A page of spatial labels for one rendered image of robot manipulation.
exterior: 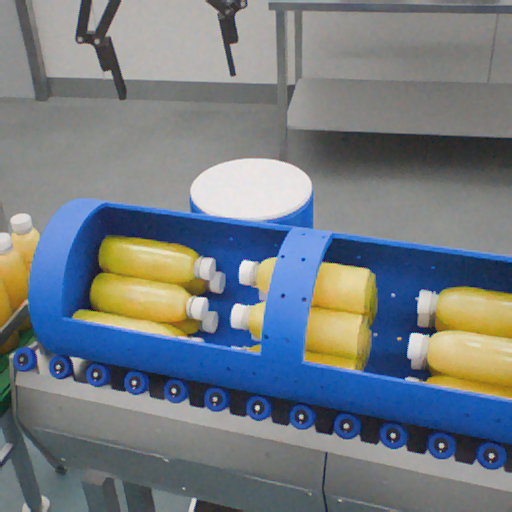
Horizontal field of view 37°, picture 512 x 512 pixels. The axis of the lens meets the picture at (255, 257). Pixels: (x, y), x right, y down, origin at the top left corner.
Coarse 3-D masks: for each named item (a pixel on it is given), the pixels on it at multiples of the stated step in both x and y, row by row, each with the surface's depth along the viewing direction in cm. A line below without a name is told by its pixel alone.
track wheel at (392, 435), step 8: (384, 424) 121; (392, 424) 120; (400, 424) 120; (384, 432) 120; (392, 432) 120; (400, 432) 120; (384, 440) 120; (392, 440) 120; (400, 440) 120; (392, 448) 120
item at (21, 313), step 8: (24, 304) 150; (16, 312) 148; (24, 312) 150; (8, 320) 146; (16, 320) 147; (0, 328) 144; (8, 328) 145; (16, 328) 148; (0, 336) 143; (8, 336) 146; (0, 344) 143
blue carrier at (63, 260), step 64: (64, 256) 123; (256, 256) 139; (320, 256) 115; (384, 256) 130; (448, 256) 124; (64, 320) 124; (384, 320) 136; (256, 384) 119; (320, 384) 114; (384, 384) 110
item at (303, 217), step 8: (312, 192) 173; (312, 200) 172; (192, 208) 171; (304, 208) 168; (312, 208) 173; (288, 216) 165; (296, 216) 166; (304, 216) 169; (312, 216) 174; (280, 224) 164; (288, 224) 165; (296, 224) 167; (304, 224) 170; (312, 224) 176
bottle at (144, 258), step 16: (112, 240) 136; (128, 240) 136; (144, 240) 136; (112, 256) 135; (128, 256) 134; (144, 256) 133; (160, 256) 132; (176, 256) 132; (192, 256) 133; (112, 272) 137; (128, 272) 135; (144, 272) 134; (160, 272) 133; (176, 272) 132; (192, 272) 133
